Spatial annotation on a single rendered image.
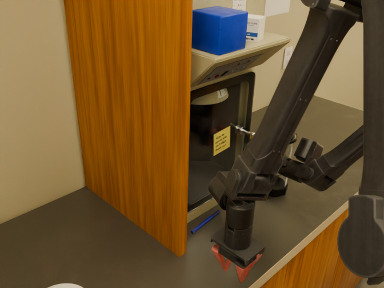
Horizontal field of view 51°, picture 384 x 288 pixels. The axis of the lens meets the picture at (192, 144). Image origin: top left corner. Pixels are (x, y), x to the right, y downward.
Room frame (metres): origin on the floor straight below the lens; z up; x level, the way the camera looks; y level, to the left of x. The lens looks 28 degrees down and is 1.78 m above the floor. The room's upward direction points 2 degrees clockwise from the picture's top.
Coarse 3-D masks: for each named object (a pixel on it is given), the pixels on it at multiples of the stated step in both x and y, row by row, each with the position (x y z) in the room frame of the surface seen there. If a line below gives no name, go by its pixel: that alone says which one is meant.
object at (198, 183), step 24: (192, 96) 1.01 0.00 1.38; (216, 96) 1.08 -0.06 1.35; (240, 96) 1.15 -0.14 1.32; (192, 120) 1.01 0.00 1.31; (216, 120) 1.08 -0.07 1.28; (240, 120) 1.16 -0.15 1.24; (192, 144) 1.01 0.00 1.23; (240, 144) 1.17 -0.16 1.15; (192, 168) 1.01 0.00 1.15; (216, 168) 1.09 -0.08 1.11; (192, 192) 1.01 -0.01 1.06
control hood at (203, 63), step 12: (264, 36) 1.14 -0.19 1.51; (276, 36) 1.14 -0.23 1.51; (192, 48) 0.99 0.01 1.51; (252, 48) 1.01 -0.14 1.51; (264, 48) 1.05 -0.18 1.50; (276, 48) 1.12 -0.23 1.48; (192, 60) 0.96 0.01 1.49; (204, 60) 0.93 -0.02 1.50; (216, 60) 0.91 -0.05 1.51; (228, 60) 0.95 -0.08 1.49; (264, 60) 1.17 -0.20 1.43; (192, 72) 0.96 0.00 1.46; (204, 72) 0.93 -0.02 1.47; (192, 84) 0.96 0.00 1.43
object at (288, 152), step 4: (296, 136) 1.21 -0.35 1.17; (292, 140) 1.18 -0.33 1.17; (292, 144) 1.20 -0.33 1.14; (288, 148) 1.18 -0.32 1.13; (292, 148) 1.20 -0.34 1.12; (288, 152) 1.19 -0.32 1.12; (288, 156) 1.19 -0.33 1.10; (280, 176) 1.18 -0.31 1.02; (284, 176) 1.19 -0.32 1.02; (280, 180) 1.18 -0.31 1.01; (284, 180) 1.19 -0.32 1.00; (276, 184) 1.18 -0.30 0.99; (280, 184) 1.18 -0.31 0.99; (284, 184) 1.19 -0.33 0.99; (276, 188) 1.18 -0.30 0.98; (280, 188) 1.18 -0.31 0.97
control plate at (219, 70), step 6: (240, 60) 1.01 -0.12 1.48; (246, 60) 1.05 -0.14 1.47; (252, 60) 1.08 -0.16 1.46; (222, 66) 0.97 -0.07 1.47; (228, 66) 1.00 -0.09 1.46; (234, 66) 1.03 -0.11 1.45; (240, 66) 1.07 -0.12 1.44; (246, 66) 1.11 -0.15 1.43; (216, 72) 0.98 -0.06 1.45; (222, 72) 1.02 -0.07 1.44; (228, 72) 1.05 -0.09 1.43; (234, 72) 1.09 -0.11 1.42; (204, 78) 0.97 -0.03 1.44; (210, 78) 1.00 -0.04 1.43; (216, 78) 1.04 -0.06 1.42; (198, 84) 0.99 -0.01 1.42
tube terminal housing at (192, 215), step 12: (204, 0) 1.05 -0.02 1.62; (216, 0) 1.08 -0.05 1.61; (228, 0) 1.11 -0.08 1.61; (252, 0) 1.19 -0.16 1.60; (252, 12) 1.19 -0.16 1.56; (240, 72) 1.17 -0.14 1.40; (204, 84) 1.06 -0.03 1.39; (204, 204) 1.07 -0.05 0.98; (216, 204) 1.12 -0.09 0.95; (192, 216) 1.03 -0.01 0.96
